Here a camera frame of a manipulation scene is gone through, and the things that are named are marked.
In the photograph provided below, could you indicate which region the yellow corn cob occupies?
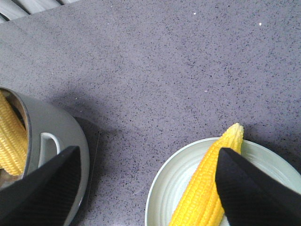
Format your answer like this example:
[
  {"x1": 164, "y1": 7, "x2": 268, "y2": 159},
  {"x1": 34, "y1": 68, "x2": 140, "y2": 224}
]
[
  {"x1": 0, "y1": 94, "x2": 28, "y2": 176},
  {"x1": 169, "y1": 123, "x2": 244, "y2": 226}
]

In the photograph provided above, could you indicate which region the grey pleated curtain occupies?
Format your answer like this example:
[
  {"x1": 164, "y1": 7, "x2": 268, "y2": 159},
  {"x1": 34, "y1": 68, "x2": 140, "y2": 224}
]
[{"x1": 0, "y1": 0, "x2": 77, "y2": 23}]

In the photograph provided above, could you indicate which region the pale green round plate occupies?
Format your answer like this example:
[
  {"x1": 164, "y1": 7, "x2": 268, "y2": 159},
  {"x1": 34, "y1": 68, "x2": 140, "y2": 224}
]
[{"x1": 145, "y1": 137, "x2": 301, "y2": 226}]

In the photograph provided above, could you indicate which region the pale green electric cooking pot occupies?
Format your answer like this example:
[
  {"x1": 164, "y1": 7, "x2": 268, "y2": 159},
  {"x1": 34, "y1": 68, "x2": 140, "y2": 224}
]
[{"x1": 0, "y1": 87, "x2": 92, "y2": 226}]

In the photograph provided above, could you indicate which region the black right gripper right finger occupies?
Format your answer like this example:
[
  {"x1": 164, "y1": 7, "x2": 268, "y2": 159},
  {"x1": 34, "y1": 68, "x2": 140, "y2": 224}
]
[{"x1": 215, "y1": 148, "x2": 301, "y2": 226}]

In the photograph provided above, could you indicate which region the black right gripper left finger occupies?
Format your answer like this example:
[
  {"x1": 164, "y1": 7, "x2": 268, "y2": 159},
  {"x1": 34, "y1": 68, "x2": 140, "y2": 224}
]
[{"x1": 0, "y1": 146, "x2": 81, "y2": 226}]

